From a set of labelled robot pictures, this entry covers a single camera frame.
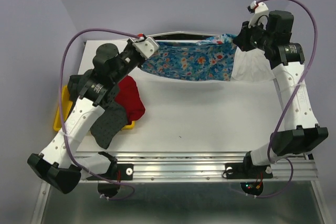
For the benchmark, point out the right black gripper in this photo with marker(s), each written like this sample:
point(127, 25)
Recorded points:
point(242, 39)

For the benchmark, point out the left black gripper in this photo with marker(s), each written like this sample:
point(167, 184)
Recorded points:
point(129, 45)

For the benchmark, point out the white pleated skirt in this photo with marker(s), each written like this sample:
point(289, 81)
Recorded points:
point(251, 66)

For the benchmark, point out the blue floral skirt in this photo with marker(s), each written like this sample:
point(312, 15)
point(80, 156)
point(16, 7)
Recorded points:
point(205, 60)

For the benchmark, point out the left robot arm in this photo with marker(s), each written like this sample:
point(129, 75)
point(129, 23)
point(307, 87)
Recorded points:
point(55, 164)

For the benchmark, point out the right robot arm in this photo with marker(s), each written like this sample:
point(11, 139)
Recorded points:
point(298, 130)

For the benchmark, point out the red skirt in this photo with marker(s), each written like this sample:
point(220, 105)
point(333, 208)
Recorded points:
point(129, 98)

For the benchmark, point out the dark grey dotted skirt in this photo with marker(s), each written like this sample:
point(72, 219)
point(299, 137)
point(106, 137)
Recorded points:
point(112, 120)

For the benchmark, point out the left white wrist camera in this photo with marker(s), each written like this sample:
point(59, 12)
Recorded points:
point(146, 46)

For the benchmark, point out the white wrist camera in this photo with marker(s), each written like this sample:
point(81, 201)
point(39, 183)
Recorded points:
point(146, 46)
point(259, 11)

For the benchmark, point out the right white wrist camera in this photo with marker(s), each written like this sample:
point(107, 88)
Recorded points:
point(259, 11)

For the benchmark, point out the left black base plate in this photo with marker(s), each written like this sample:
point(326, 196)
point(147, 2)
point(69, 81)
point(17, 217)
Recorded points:
point(119, 172)

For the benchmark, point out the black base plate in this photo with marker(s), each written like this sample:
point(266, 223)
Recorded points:
point(119, 172)
point(241, 171)

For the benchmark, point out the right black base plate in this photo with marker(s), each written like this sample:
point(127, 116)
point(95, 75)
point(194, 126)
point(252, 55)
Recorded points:
point(241, 171)

